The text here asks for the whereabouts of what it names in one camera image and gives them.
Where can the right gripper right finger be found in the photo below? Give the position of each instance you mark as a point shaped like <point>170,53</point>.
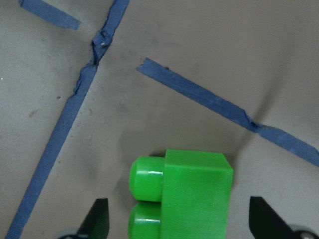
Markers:
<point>265,223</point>

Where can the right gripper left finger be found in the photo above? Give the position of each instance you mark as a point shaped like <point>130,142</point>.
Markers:
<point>96,224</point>

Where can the green toy block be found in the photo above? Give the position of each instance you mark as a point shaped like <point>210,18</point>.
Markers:
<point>182,195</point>

